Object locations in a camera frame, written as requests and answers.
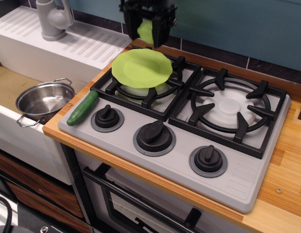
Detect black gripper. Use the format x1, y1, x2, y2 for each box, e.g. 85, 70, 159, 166
119, 0, 178, 48

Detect light green toy cauliflower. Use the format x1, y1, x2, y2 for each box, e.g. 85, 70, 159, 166
137, 21, 153, 44

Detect lime green plastic plate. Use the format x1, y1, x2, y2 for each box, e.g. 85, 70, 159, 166
112, 49, 173, 88

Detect dark green toy pickle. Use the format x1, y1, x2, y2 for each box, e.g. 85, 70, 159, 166
67, 90, 99, 126

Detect white toy sink unit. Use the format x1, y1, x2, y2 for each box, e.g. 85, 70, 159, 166
0, 6, 131, 185

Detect small stainless steel pot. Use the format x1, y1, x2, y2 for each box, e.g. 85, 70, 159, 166
16, 78, 75, 127

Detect white left burner disc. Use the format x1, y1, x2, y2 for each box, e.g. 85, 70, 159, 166
120, 71, 183, 98

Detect white burner disc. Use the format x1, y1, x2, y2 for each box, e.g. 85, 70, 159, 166
120, 71, 183, 98
196, 87, 263, 129

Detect black left burner grate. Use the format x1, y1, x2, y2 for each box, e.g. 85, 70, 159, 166
91, 47, 202, 121

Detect black burner grate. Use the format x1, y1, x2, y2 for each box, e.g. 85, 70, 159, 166
91, 47, 202, 121
168, 67, 287, 159

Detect grey toy faucet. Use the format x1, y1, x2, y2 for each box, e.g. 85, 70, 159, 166
36, 0, 74, 41

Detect black left stove knob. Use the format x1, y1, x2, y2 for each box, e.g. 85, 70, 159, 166
91, 104, 124, 133

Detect black stove knob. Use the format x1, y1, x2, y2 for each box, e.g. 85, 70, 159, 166
189, 145, 228, 178
91, 104, 124, 133
133, 120, 176, 157

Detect white right burner disc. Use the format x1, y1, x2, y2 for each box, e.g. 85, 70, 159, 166
196, 87, 263, 129

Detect black middle stove knob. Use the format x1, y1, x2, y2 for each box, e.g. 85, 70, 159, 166
133, 120, 176, 157

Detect grey toy stove top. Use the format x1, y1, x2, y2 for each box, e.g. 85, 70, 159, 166
58, 47, 291, 213

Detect black right burner grate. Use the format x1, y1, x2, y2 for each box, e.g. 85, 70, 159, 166
168, 67, 287, 159

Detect black right stove knob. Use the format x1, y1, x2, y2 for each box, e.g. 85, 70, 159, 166
189, 145, 228, 178

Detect toy oven door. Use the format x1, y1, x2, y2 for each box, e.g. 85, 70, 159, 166
76, 152, 244, 233

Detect wooden drawer front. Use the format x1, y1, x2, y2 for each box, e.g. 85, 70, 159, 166
0, 150, 91, 233

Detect black oven door handle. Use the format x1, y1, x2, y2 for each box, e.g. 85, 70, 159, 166
83, 167, 201, 233

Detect black braided cable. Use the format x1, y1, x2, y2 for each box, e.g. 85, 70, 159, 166
0, 195, 13, 230

